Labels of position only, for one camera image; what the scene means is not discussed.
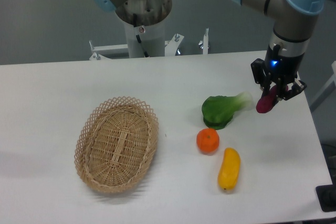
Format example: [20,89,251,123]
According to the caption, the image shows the white metal mounting frame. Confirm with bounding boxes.
[88,28,212,60]

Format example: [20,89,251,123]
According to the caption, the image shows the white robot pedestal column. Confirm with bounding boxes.
[115,0,173,58]

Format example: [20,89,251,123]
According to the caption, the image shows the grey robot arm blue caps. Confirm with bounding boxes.
[94,0,325,102]

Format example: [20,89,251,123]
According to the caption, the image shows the oval wicker basket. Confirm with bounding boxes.
[74,97,159,194]

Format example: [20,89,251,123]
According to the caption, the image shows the green bok choy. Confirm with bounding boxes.
[201,92,254,130]

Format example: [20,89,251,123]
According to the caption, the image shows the white frame at right edge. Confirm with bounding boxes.
[309,61,335,113]

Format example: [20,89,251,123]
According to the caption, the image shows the orange tangerine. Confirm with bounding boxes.
[196,128,219,154]

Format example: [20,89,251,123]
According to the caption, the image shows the black cable on pedestal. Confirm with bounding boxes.
[132,13,150,58]

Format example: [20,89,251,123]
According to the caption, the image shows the yellow mango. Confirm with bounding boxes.
[217,147,241,190]

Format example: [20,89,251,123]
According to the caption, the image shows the purple sweet potato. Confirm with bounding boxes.
[256,86,279,114]

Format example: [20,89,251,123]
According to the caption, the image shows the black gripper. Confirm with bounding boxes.
[251,46,307,101]

